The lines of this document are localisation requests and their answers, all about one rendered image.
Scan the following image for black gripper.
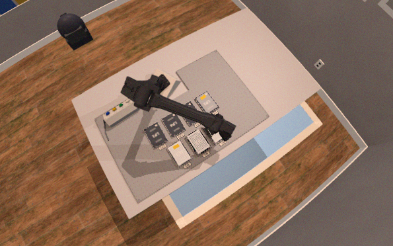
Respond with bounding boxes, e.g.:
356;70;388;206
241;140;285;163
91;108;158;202
203;127;215;138

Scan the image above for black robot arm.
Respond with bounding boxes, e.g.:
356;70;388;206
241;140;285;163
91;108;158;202
120;74;236;142

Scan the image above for grey operator panel with coloured keys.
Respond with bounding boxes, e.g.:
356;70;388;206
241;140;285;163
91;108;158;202
103;99;140;141

